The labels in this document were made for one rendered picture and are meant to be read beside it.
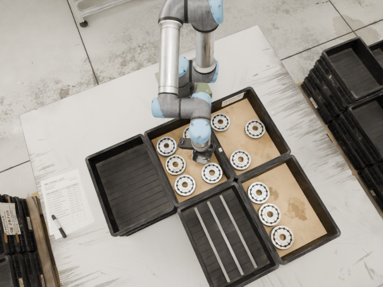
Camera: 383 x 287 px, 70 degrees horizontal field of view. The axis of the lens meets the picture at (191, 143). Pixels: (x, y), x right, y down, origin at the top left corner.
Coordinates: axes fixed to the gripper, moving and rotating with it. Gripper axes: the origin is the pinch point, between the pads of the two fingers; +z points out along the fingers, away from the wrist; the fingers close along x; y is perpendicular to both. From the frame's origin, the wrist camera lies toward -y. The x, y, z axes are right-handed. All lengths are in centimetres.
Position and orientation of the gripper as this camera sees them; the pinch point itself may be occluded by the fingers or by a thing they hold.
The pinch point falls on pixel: (198, 154)
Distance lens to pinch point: 128.3
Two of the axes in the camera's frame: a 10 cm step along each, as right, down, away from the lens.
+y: 9.3, 3.2, -1.7
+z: 0.7, 3.1, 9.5
